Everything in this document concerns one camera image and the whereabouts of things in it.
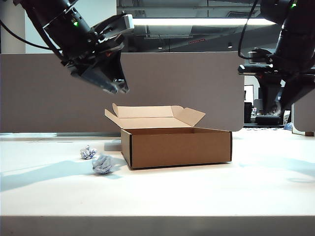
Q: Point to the wide grey desk divider panel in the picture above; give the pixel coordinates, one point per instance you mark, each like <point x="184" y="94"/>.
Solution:
<point x="172" y="83"/>

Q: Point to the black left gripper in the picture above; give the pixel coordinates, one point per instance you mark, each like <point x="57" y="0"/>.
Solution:
<point x="93" y="49"/>

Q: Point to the long linear ceiling light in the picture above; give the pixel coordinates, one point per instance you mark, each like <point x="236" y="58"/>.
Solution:
<point x="197" y="22"/>

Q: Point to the brown open cardboard box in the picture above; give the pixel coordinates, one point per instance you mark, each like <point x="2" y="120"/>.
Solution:
<point x="179" y="150"/>

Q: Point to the brown divider foot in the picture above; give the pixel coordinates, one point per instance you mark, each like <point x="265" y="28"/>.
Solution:
<point x="309" y="134"/>

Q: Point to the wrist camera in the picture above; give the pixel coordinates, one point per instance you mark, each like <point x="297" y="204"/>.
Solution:
<point x="261" y="56"/>
<point x="123" y="23"/>

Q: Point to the white-framed monitor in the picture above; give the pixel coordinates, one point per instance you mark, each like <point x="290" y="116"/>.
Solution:
<point x="249" y="92"/>

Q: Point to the black round ottoman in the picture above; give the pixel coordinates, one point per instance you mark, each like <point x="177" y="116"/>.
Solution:
<point x="268" y="120"/>

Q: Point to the large blue-printed paper ball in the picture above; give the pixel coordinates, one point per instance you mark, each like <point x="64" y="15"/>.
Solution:
<point x="103" y="164"/>

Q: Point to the blue plastic bag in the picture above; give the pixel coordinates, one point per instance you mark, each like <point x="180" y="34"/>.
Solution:
<point x="288" y="126"/>

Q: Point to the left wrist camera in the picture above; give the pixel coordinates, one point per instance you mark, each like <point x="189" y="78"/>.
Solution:
<point x="123" y="23"/>

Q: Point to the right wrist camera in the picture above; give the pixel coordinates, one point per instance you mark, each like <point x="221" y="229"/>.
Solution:
<point x="261" y="56"/>

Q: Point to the grey divider panel white edge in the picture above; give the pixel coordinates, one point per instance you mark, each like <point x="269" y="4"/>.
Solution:
<point x="304" y="120"/>

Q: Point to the black ceiling spotlight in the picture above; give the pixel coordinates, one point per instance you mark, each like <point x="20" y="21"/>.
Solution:
<point x="230" y="45"/>

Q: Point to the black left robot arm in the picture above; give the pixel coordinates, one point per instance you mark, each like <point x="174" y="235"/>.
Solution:
<point x="61" y="19"/>

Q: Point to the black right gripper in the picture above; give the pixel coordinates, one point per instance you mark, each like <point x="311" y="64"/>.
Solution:
<point x="283" y="72"/>

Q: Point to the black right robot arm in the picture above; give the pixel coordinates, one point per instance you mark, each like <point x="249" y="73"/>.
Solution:
<point x="295" y="29"/>

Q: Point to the small blue-printed paper ball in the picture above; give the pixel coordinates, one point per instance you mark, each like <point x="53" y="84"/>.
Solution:
<point x="88" y="152"/>

